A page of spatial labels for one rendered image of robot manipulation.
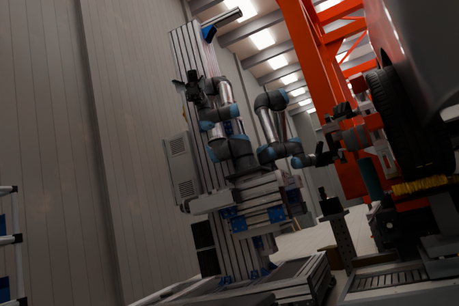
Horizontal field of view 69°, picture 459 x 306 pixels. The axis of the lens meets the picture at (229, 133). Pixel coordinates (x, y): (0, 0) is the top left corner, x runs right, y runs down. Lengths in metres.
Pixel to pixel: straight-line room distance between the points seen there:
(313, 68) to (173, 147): 1.26
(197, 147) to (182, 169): 0.19
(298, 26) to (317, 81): 0.50
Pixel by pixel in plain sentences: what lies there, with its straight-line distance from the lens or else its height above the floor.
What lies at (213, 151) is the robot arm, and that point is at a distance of 1.95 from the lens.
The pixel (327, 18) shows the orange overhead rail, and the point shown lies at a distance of 5.71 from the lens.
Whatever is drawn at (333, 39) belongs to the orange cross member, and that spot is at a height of 2.61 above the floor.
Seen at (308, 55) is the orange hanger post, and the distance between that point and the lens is 2.79.
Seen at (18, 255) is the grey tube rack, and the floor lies 0.66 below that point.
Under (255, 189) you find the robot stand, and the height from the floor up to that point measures 0.70.
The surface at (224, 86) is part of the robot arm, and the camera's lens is 1.99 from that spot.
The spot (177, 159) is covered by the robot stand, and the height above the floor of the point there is 1.06.
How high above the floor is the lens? 0.53
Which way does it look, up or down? 16 degrees up
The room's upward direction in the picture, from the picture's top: 15 degrees counter-clockwise
